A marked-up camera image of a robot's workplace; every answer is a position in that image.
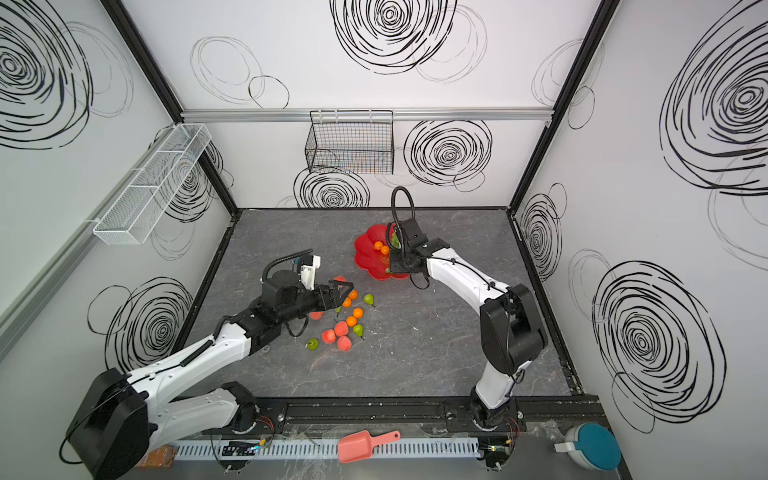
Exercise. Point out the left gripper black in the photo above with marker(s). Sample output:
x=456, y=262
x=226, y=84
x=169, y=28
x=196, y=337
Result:
x=324, y=294

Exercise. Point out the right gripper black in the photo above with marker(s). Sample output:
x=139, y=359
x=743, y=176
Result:
x=397, y=257

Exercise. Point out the red flower fruit bowl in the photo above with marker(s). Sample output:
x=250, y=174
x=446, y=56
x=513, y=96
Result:
x=368, y=258

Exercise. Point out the green grape bunch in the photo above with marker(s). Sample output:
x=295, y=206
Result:
x=394, y=241

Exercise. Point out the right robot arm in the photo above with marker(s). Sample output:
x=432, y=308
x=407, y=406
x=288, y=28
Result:
x=511, y=329

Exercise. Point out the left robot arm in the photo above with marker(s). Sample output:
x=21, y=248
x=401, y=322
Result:
x=125, y=415

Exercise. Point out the peach bottom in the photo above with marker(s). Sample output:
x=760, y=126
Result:
x=344, y=343

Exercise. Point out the pink plastic scoop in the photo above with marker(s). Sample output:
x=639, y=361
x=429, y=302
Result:
x=359, y=446

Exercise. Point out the teal lidded white jug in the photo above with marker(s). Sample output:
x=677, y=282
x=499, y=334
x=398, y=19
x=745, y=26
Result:
x=591, y=446

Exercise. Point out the black wire basket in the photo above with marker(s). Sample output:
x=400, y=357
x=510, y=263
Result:
x=353, y=140

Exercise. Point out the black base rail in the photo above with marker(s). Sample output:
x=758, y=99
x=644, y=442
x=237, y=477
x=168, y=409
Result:
x=453, y=414

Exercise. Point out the white slotted cable duct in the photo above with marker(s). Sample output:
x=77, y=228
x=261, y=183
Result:
x=325, y=449

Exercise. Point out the white mesh wall shelf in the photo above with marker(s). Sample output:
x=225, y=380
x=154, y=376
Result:
x=168, y=183

